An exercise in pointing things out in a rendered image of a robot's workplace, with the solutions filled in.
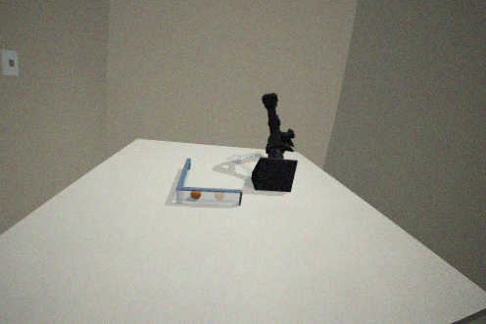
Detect clear l-shaped low walls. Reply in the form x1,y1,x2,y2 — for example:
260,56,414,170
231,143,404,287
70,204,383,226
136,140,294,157
175,162,241,207

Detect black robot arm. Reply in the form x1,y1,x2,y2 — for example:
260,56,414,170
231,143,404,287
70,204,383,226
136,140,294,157
262,93,295,159

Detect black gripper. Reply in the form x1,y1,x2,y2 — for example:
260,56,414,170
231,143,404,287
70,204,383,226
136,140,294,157
280,131,294,153

